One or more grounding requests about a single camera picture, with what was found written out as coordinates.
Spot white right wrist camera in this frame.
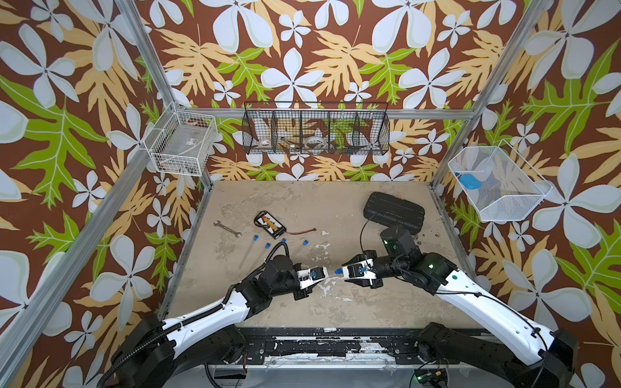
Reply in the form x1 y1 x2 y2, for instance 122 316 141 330
342 260 378 282

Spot silver open-end wrench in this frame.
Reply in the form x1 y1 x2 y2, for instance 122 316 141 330
213 221 242 238

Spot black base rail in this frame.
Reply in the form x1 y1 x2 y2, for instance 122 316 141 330
203 327 462 367

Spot blue object in basket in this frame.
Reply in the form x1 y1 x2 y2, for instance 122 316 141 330
458 174 483 190

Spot black plastic case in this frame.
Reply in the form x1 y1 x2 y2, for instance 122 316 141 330
363 192 425 235

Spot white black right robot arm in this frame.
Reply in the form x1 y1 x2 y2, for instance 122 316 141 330
339 226 578 387

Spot black battery charging board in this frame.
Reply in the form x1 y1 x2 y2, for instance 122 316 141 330
253 210 286 239

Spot white mesh basket right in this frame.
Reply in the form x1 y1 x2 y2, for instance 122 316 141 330
448 141 553 223

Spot white wire basket left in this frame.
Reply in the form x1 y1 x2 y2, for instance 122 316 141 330
145 103 218 177

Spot black wire basket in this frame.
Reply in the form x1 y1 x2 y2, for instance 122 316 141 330
241 101 391 155

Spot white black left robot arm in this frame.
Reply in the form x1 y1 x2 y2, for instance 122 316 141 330
96 254 327 387

